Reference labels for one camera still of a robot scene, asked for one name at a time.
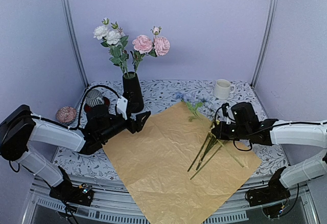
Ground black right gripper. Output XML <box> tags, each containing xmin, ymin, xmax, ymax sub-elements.
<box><xmin>212</xmin><ymin>121</ymin><xmax>250</xmax><ymax>141</ymax></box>

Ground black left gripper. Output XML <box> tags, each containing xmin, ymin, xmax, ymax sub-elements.
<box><xmin>100</xmin><ymin>111</ymin><xmax>151</xmax><ymax>143</ymax></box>

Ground artificial flower bouquet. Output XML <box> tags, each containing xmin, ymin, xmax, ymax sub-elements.
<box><xmin>187</xmin><ymin>120</ymin><xmax>226</xmax><ymax>180</ymax></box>

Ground thin blue flower stem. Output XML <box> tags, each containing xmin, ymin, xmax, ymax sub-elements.
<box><xmin>174</xmin><ymin>92</ymin><xmax>244</xmax><ymax>167</ymax></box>

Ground orange wrapping paper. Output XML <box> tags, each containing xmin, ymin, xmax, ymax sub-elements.
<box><xmin>103</xmin><ymin>102</ymin><xmax>262</xmax><ymax>223</ymax></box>

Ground white rose stem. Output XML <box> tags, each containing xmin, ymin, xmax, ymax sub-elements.
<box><xmin>93</xmin><ymin>17</ymin><xmax>130</xmax><ymax>78</ymax></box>

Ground pink rose stem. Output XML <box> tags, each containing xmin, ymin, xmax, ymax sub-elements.
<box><xmin>130</xmin><ymin>26</ymin><xmax>171</xmax><ymax>74</ymax></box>

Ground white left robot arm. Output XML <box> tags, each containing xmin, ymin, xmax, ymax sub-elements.
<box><xmin>1</xmin><ymin>105</ymin><xmax>151</xmax><ymax>200</ymax></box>

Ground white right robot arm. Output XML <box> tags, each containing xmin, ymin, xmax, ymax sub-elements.
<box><xmin>211</xmin><ymin>102</ymin><xmax>326</xmax><ymax>201</ymax></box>

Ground tall black vase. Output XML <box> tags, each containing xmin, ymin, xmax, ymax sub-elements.
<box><xmin>123</xmin><ymin>72</ymin><xmax>144</xmax><ymax>113</ymax></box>

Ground floral patterned tablecloth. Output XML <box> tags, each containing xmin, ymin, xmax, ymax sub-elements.
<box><xmin>53</xmin><ymin>80</ymin><xmax>288</xmax><ymax>181</ymax></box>

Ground cream ceramic mug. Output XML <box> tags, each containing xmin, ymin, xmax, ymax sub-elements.
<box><xmin>213</xmin><ymin>79</ymin><xmax>236</xmax><ymax>100</ymax></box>

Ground striped black white cup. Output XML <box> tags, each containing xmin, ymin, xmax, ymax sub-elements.
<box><xmin>85</xmin><ymin>89</ymin><xmax>104</xmax><ymax>107</ymax></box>

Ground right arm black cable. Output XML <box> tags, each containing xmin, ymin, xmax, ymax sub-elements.
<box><xmin>213</xmin><ymin>106</ymin><xmax>327</xmax><ymax>152</ymax></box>

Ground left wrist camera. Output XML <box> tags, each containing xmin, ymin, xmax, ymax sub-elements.
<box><xmin>115</xmin><ymin>92</ymin><xmax>137</xmax><ymax>120</ymax></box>

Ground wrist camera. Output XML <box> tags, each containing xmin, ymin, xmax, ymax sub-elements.
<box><xmin>115</xmin><ymin>92</ymin><xmax>137</xmax><ymax>120</ymax></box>
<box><xmin>221</xmin><ymin>103</ymin><xmax>231</xmax><ymax>124</ymax></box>

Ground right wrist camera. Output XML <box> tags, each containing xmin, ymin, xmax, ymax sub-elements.
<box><xmin>221</xmin><ymin>103</ymin><xmax>231</xmax><ymax>124</ymax></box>

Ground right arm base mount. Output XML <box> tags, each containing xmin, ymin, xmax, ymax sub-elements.
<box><xmin>245</xmin><ymin>167</ymin><xmax>291</xmax><ymax>219</ymax></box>

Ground aluminium front rail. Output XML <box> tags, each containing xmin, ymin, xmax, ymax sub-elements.
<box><xmin>22</xmin><ymin>175</ymin><xmax>322</xmax><ymax>223</ymax></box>

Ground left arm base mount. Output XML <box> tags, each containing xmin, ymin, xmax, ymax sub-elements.
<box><xmin>49</xmin><ymin>167</ymin><xmax>94</xmax><ymax>207</ymax></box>

